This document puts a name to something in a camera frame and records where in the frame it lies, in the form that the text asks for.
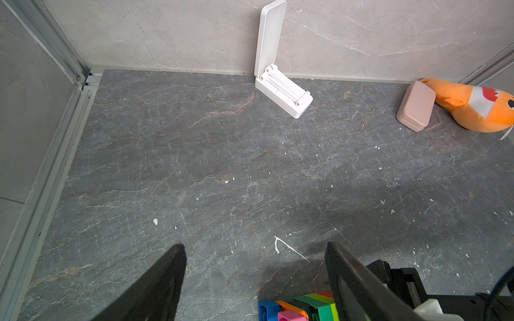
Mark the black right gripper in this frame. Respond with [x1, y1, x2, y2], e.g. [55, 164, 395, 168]
[367, 259, 513, 320]

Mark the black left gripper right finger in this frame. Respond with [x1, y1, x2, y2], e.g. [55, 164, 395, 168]
[325, 242, 422, 320]

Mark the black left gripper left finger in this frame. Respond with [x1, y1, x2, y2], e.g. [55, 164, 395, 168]
[94, 243, 187, 320]

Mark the red lego brick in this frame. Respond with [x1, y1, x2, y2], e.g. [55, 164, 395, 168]
[317, 292, 333, 298]

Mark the lime green long lego brick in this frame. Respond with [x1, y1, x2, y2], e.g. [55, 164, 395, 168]
[305, 293, 339, 321]

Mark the dark green lego brick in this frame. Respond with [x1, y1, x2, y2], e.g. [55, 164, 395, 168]
[294, 295, 334, 321]

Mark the blue lego brick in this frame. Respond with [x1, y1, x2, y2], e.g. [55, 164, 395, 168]
[258, 300, 281, 321]

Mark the black lego brick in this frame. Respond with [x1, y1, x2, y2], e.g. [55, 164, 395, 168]
[293, 300, 320, 321]

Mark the magenta lego brick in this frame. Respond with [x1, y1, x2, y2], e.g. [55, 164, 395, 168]
[277, 310, 308, 321]

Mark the orange lego brick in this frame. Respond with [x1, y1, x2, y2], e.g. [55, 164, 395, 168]
[277, 301, 308, 318]

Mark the pink rectangular case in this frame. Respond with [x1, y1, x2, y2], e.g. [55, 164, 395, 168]
[396, 80, 436, 132]

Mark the orange plush fish toy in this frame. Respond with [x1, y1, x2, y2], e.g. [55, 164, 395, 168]
[421, 78, 513, 133]

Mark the white open flip box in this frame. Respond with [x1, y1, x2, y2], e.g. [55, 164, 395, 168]
[254, 1, 313, 119]

